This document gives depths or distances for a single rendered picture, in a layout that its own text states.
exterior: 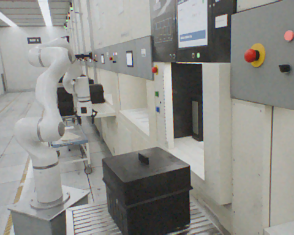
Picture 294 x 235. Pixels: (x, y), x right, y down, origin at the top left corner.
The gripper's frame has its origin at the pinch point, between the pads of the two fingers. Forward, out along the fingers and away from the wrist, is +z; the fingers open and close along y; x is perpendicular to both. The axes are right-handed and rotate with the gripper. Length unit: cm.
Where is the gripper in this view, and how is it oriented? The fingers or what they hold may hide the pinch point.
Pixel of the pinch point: (86, 122)
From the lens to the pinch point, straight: 201.3
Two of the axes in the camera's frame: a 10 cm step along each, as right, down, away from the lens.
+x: 1.3, -2.2, 9.7
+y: 9.9, -0.3, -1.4
